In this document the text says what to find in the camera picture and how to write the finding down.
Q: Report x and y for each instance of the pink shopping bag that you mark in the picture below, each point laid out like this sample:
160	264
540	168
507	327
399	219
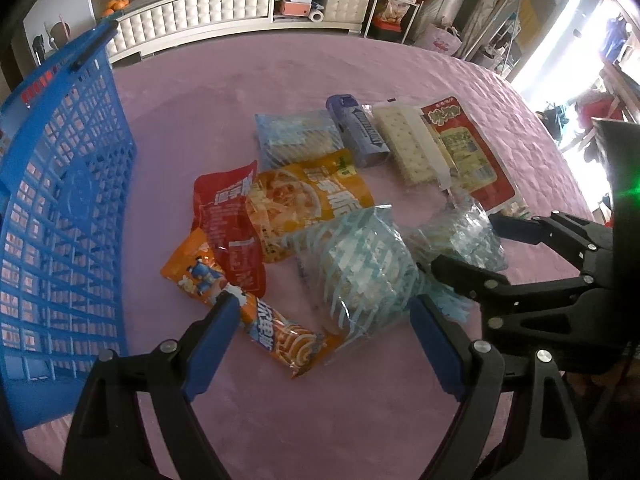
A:
440	37

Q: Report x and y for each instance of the red framed biscuit packet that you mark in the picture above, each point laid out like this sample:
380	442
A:
479	170

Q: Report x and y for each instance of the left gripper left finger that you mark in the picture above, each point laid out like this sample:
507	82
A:
107	439

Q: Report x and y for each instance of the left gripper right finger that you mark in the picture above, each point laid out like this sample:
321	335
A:
514	419

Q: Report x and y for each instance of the yellow chips snack packet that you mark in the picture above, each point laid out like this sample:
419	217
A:
291	198

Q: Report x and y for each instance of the oranges on plate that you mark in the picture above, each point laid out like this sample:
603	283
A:
114	6

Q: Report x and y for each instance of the small blue striped bag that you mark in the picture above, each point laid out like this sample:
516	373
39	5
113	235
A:
461	231

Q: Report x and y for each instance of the clear cracker pack white band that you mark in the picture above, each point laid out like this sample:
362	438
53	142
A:
419	156

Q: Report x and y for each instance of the white tufted tv cabinet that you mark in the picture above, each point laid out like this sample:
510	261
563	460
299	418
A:
150	26

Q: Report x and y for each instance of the light blue cracker packet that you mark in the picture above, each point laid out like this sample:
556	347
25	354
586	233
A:
289	138

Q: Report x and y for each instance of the orange noodle snack packet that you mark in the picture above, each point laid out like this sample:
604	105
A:
193	268

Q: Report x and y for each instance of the dark blue gum packet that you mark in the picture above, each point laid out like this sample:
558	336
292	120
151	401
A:
358	133

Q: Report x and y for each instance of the blue striped cookie bag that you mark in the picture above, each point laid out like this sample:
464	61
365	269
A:
362	276

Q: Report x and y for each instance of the red snack packet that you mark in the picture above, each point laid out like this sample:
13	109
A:
219	210

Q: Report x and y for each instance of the blue plastic basket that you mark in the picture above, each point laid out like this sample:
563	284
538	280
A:
67	156

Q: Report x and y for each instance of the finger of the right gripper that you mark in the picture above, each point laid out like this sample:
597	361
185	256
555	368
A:
560	306
586	245

